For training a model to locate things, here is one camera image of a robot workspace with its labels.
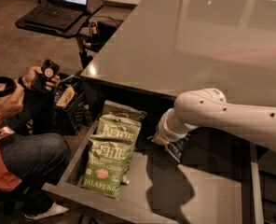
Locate person's right hand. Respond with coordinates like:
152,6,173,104
0,83,24,122

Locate lower grey drawers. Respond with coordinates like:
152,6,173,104
257,147,276,224

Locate front green jalapeno chip bag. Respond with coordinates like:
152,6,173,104
80,134,131,200

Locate open grey top drawer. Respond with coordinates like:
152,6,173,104
43,115,263,224

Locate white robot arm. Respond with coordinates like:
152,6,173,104
153,88,276,152

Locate rear green chip bag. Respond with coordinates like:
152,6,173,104
102,100,146,122

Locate black smartphone with ring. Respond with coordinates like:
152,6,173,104
32,59,60,93

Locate middle green chip bag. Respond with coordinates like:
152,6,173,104
96,114,141,185

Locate tan snack bag in crate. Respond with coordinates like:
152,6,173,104
56,86,76,109

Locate black laptop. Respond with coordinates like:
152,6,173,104
24,0,88,31

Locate black handheld controller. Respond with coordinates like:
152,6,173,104
0,77,17,97

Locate black laptop stand table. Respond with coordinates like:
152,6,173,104
15,0,104,68

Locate person's left hand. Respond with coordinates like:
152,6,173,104
21,66,60,91

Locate black plastic crate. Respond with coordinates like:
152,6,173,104
55,73,86,135

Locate white sneaker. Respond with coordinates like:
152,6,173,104
22,203,69,221

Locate dark blue vinegar chip bag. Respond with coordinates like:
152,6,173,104
165,134,190,162

